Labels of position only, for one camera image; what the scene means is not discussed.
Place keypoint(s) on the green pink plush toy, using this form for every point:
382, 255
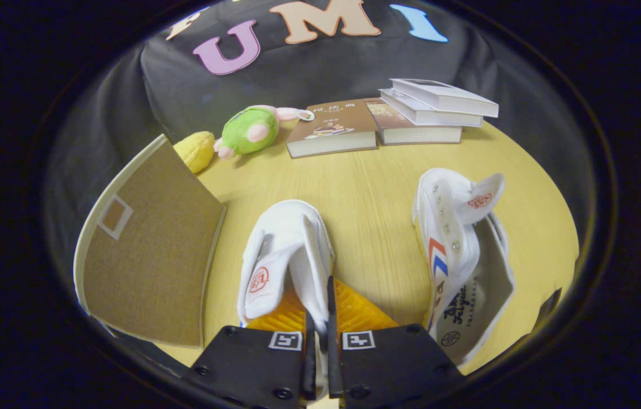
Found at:
252, 129

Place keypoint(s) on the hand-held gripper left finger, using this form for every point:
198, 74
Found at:
252, 363

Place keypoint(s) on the brown book under stack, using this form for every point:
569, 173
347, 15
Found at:
411, 128

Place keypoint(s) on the white shoe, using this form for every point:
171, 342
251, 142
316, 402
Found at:
289, 255
462, 255

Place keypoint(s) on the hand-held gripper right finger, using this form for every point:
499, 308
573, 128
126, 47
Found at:
394, 363

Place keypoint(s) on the yellow plush corn toy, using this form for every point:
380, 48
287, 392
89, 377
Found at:
195, 150

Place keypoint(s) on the brown cover book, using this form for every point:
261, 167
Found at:
331, 128

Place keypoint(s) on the white book dark cover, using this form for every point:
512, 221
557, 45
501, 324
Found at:
445, 96

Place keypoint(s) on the black backdrop cloth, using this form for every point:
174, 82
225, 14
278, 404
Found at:
320, 74

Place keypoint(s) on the white thin book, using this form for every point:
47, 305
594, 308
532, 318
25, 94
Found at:
428, 112

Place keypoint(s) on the brown fabric storage box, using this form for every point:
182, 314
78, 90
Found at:
150, 250

